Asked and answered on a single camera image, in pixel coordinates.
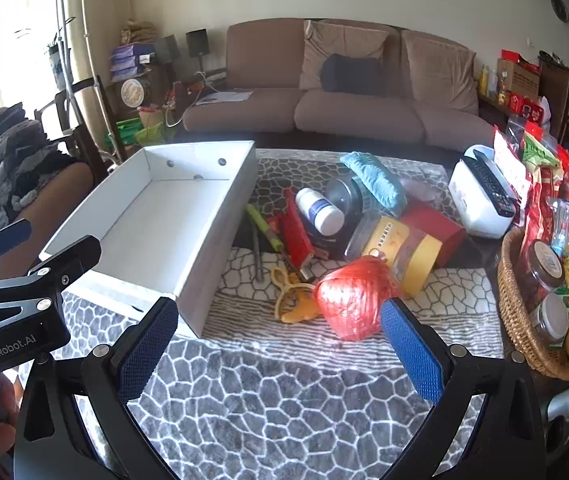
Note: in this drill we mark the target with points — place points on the pile of clothes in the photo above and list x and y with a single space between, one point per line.
19 160

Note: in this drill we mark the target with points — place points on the brown sofa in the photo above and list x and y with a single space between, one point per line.
354 115

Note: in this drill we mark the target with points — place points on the round tin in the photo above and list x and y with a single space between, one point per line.
135 92

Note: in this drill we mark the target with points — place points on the clear plastic bottle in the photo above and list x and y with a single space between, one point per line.
561 225

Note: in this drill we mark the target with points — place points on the red pouch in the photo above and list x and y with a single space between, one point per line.
439 232

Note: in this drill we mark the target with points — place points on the navy pillow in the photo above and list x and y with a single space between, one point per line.
352 75

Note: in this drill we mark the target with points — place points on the white pill bottle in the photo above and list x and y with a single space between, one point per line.
319 210

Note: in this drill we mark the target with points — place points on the brown armchair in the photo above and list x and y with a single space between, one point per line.
59 185

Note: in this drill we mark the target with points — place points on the black remote control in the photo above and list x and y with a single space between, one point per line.
492 180

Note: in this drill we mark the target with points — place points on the red twine ball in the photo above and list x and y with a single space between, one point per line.
354 295

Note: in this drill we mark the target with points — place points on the wicker basket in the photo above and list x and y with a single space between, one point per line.
514 310

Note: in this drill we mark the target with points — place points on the dark lid glass jar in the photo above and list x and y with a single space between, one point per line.
544 270

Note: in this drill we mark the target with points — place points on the red plastic grater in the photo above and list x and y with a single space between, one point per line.
297 240

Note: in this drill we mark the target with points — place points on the black wooden chair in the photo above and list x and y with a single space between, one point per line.
82 135

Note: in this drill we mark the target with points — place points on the grey lid glass jar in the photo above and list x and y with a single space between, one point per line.
552 317

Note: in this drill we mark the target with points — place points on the red gift box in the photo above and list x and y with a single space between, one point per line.
524 106

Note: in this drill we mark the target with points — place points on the round wall vent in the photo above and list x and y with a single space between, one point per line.
559 8

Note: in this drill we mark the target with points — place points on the green bag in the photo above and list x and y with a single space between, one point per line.
147 132

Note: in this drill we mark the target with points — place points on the green marker pen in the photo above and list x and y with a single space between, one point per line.
264 227

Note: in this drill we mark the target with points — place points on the blue knitted cloth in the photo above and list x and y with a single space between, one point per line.
374 180

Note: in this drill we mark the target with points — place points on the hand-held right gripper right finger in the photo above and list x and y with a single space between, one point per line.
412 355

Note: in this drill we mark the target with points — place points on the grey toothbrush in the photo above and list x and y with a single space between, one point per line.
257 260

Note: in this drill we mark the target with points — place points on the stack of purple packs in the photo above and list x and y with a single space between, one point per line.
132 60

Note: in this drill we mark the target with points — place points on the yellow corkscrew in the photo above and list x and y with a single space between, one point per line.
294 310

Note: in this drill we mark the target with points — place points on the white papers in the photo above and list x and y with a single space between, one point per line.
227 96

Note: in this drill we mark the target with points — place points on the beige cushion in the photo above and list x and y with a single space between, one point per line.
344 40
439 75

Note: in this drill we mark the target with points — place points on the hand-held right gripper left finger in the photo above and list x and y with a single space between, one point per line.
147 355

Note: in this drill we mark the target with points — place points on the white coat stand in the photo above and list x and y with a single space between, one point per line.
67 35

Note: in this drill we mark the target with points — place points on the yellow bottle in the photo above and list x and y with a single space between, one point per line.
488 82

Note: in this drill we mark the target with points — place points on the pile of snack packets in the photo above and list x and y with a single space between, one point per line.
539 195

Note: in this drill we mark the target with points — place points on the brown cardboard box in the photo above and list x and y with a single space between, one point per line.
519 80

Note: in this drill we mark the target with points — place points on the yellow windowed package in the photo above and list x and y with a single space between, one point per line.
394 240

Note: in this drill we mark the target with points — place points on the white tissue box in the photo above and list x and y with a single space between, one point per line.
474 205

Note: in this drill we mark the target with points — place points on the white cardboard box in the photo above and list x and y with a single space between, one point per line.
114 200

